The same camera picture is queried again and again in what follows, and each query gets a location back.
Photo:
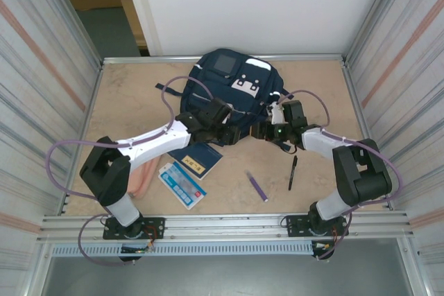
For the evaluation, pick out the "navy blue book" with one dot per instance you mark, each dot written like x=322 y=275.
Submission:
x=201 y=161

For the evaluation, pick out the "black marker pen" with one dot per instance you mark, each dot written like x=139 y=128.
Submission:
x=292 y=173

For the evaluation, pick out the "navy blue backpack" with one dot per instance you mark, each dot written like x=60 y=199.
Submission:
x=222 y=81

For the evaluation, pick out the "blue white card package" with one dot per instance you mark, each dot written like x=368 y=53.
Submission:
x=182 y=185

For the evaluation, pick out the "purple pen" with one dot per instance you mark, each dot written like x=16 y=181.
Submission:
x=257 y=186

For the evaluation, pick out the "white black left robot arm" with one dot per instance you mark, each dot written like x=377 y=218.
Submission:
x=163 y=143

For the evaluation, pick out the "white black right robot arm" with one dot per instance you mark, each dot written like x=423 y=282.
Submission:
x=364 y=174

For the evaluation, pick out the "base wiring board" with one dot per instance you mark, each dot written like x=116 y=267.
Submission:
x=322 y=247
x=133 y=250

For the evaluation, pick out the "translucent striped side panel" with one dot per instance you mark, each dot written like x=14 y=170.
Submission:
x=27 y=102
x=416 y=67

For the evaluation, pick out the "grey metal sheet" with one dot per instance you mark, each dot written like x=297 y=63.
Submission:
x=225 y=278

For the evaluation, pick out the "aluminium table side rail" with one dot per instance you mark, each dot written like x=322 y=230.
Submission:
x=357 y=102
x=82 y=136

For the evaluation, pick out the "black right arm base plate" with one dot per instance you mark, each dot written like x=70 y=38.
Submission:
x=295 y=223

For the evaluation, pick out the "short aluminium frame rail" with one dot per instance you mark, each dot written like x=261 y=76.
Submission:
x=138 y=59

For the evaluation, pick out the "long aluminium mounting rail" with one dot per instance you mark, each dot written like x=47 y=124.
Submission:
x=225 y=226

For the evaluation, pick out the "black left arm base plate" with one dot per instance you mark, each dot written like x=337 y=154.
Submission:
x=156 y=223

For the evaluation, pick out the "aluminium frame post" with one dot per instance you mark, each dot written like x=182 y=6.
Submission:
x=71 y=15
x=378 y=15

